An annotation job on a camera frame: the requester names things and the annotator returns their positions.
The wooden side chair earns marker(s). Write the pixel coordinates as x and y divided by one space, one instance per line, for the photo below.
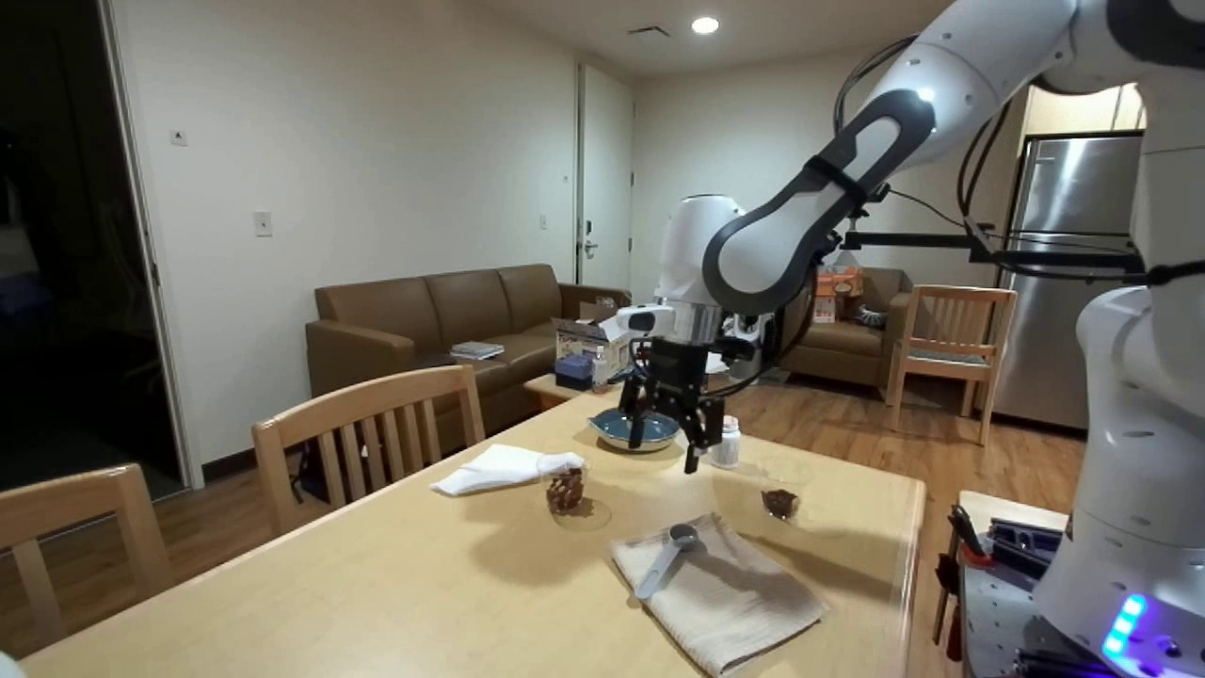
946 364

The white light switch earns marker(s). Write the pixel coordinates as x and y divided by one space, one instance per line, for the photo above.
259 224

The brown leather sofa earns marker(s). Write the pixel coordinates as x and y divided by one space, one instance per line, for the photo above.
415 314

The stainless steel refrigerator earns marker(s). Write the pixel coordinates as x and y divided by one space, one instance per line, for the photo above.
1054 353

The light blue measuring spoon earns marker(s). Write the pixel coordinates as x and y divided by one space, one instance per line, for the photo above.
670 551

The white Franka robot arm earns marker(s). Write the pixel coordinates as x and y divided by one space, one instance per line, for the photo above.
803 229

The white interior door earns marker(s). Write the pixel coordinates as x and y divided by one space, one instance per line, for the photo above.
608 163

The clear cup with nuts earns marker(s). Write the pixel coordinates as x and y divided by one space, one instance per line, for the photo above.
564 490

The round ceiling light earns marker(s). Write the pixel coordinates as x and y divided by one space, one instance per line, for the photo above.
705 23

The orange white box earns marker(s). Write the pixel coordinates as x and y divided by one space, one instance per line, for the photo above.
843 302

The white paper napkin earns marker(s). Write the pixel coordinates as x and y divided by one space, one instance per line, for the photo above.
500 470

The black camera boom bar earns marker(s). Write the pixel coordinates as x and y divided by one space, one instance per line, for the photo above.
1066 261

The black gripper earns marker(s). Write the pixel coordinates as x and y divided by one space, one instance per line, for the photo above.
682 372

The white blue cardboard box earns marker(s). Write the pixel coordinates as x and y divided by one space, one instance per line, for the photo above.
583 359

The small brown pinecone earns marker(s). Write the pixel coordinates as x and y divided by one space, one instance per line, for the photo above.
780 502

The brown armchair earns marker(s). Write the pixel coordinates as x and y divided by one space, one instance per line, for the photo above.
853 359

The grey folded towel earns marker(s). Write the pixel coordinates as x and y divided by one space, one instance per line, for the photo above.
739 609

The light wooden dining chair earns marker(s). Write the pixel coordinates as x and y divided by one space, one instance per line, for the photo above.
362 396
75 494

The wooden coffee table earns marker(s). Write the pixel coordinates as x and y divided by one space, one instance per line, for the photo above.
551 384

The grey folded cloth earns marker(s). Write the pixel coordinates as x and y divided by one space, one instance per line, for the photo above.
477 353

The blue ceramic plate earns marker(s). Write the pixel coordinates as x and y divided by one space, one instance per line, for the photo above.
664 435

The black clamp bar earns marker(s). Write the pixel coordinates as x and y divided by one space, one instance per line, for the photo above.
1023 548

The grey metal mounting plate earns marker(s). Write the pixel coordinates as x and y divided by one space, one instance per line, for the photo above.
991 614

